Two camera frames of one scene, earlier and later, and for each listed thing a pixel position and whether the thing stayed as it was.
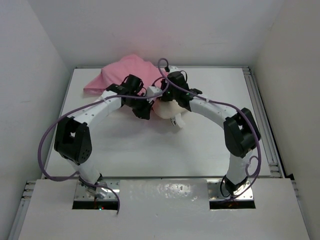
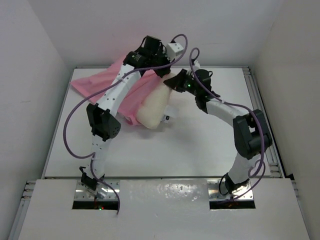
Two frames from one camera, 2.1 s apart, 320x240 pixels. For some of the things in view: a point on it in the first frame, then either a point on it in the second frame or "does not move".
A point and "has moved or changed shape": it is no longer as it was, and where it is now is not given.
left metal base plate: x=81 y=194 does not move
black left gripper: x=145 y=113 → x=163 y=54
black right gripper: x=163 y=97 → x=177 y=81
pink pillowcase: x=115 y=72 has moved or changed shape
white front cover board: x=163 y=209 does not move
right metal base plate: x=215 y=191 does not move
